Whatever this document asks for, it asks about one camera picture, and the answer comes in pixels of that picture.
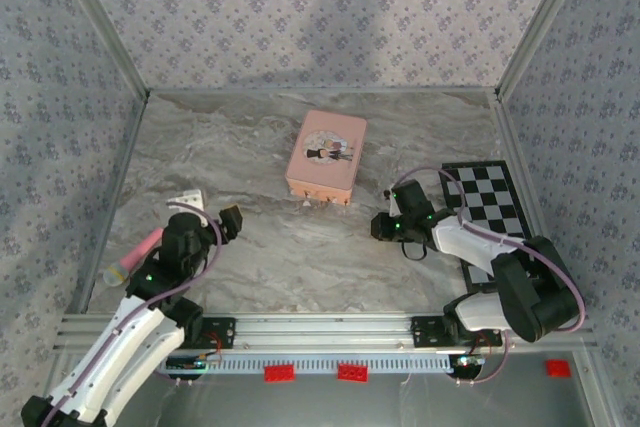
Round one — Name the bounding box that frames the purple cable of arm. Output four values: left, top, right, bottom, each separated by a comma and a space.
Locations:
42, 201, 224, 388
394, 166, 586, 388

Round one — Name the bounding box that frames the pink toy microphone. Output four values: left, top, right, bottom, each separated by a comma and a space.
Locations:
103, 227, 166, 288

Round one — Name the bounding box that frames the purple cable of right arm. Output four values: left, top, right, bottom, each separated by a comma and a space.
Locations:
394, 166, 586, 388

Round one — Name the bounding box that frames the black grey folding chessboard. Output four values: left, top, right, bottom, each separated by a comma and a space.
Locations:
439, 160, 541, 293

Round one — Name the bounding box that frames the aluminium mounting rail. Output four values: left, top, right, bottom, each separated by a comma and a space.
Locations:
54, 311, 599, 351

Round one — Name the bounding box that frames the aluminium frame post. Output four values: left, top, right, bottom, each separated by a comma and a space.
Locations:
494, 0, 596, 101
47, 0, 151, 101

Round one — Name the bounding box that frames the grey metal sheet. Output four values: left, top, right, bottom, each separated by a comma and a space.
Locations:
99, 371, 599, 427

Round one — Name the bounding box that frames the black base plate left arm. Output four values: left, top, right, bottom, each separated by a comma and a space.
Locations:
179, 316, 237, 351

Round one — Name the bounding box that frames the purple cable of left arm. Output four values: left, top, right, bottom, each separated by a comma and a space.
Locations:
42, 201, 224, 388

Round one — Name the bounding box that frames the black base plate right arm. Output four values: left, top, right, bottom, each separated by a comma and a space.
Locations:
410, 315, 503, 348

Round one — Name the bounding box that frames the circuit board with green light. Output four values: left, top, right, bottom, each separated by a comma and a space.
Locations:
167, 354, 224, 373
449, 354, 486, 371

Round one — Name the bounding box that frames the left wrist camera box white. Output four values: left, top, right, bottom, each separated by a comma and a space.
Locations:
167, 189, 209, 226

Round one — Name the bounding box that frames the pink tin box cartoon couple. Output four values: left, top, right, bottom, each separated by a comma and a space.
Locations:
284, 109, 369, 207

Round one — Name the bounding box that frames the grey slotted cable duct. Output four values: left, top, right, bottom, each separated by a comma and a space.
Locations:
157, 356, 451, 374

